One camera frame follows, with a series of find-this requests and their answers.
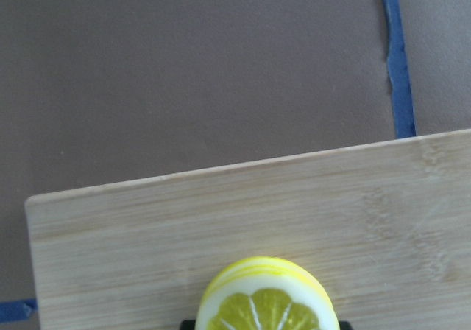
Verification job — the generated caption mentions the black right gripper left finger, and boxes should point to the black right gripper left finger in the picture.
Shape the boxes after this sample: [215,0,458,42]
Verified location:
[180,320,196,330]

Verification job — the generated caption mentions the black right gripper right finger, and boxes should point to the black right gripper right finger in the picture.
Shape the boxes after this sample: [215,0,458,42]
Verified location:
[339,320,353,330]

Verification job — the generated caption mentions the yellow lemon slice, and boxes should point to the yellow lemon slice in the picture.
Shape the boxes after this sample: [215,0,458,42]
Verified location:
[195,256,340,329]

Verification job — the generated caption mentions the wooden cutting board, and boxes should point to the wooden cutting board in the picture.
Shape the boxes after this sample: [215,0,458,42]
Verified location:
[25,130,470,329]

